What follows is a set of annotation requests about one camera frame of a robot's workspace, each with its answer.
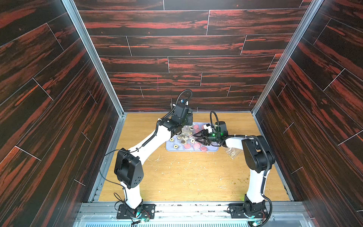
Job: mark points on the aluminium corner profile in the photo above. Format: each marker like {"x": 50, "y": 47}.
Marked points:
{"x": 90, "y": 48}
{"x": 298, "y": 34}

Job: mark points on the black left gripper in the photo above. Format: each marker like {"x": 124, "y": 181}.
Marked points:
{"x": 188, "y": 117}

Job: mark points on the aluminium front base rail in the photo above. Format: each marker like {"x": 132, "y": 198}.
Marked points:
{"x": 190, "y": 214}

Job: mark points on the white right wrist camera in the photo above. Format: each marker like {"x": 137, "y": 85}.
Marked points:
{"x": 208, "y": 127}

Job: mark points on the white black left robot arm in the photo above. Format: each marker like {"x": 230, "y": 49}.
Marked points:
{"x": 129, "y": 163}

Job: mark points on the aluminium corner profile left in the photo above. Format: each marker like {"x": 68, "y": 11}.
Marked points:
{"x": 90, "y": 48}

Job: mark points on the ziploc bag with yellow cookies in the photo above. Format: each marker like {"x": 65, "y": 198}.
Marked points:
{"x": 187, "y": 131}

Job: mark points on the lavender plastic tray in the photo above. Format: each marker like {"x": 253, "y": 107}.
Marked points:
{"x": 180, "y": 140}

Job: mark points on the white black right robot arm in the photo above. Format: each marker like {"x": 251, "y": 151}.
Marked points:
{"x": 257, "y": 155}

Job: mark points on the ziploc bag with pink cookies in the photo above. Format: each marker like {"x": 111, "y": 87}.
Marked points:
{"x": 233, "y": 152}

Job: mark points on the aluminium corner profile right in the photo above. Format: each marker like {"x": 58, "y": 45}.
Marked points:
{"x": 298, "y": 34}

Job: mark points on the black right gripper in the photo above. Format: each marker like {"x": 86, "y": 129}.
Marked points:
{"x": 209, "y": 136}

